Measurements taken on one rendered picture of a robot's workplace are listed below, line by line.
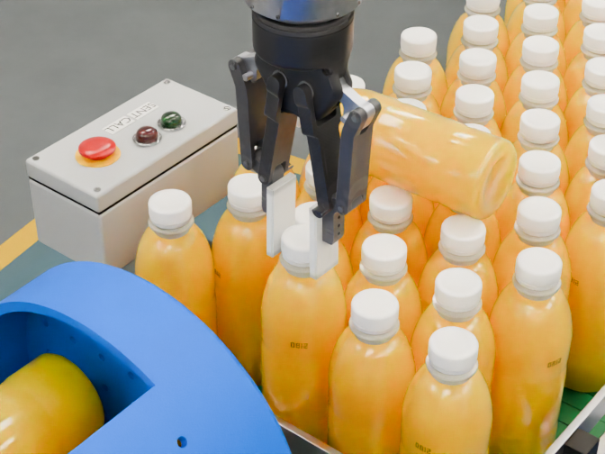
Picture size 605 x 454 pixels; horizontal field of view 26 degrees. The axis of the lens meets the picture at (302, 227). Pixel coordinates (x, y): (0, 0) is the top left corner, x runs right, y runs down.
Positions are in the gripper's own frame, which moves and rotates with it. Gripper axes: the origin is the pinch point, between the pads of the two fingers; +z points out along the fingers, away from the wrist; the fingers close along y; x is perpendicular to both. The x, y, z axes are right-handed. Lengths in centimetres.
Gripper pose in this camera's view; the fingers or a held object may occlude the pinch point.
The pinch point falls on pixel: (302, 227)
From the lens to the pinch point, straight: 107.5
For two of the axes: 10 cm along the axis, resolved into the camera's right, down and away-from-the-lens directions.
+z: 0.0, 8.1, 5.9
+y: 7.7, 3.8, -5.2
